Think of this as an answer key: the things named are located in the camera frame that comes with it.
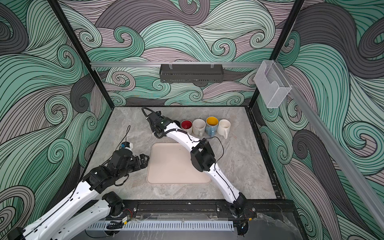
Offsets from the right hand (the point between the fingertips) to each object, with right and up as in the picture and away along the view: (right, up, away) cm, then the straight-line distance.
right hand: (161, 129), depth 95 cm
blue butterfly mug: (+33, +2, 0) cm, 33 cm away
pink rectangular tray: (+7, -20, -7) cm, 22 cm away
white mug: (+42, 0, +6) cm, 43 cm away
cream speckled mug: (+25, +1, +11) cm, 28 cm away
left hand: (-6, -14, -19) cm, 24 cm away
